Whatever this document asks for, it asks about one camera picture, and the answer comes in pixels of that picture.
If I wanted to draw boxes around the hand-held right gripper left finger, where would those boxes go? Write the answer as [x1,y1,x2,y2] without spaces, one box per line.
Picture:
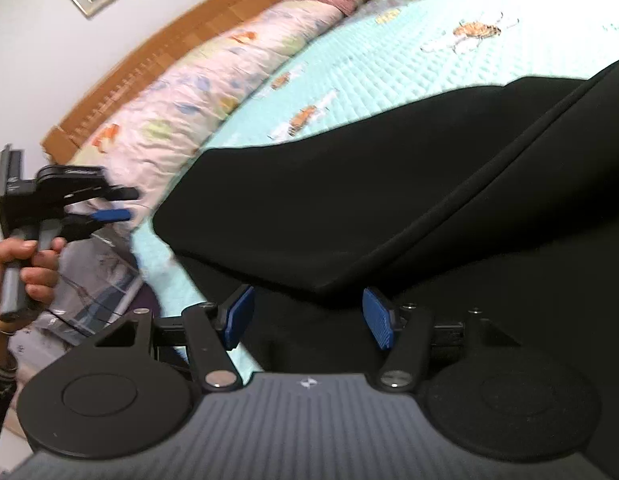
[64,284,256,393]

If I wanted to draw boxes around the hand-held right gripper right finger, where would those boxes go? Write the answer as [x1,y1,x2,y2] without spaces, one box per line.
[362,286,545,393]

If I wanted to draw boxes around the black pants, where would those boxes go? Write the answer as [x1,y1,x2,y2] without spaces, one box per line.
[152,52,619,480]

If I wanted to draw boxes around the clear plastic package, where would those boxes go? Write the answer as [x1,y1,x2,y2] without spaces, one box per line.
[17,230,146,348]

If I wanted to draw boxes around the wooden headboard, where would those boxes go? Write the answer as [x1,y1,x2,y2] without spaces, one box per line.
[42,0,285,162]

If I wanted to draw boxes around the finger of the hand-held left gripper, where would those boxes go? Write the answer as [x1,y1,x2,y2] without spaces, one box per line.
[60,209,134,242]
[64,184,141,207]

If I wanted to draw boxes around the pastel floral duvet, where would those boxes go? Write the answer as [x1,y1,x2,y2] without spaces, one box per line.
[70,0,346,217]

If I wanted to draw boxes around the bed with bee quilt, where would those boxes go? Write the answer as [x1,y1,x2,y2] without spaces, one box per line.
[132,0,619,376]

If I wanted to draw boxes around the person's left hand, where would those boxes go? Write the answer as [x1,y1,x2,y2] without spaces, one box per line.
[0,235,69,334]

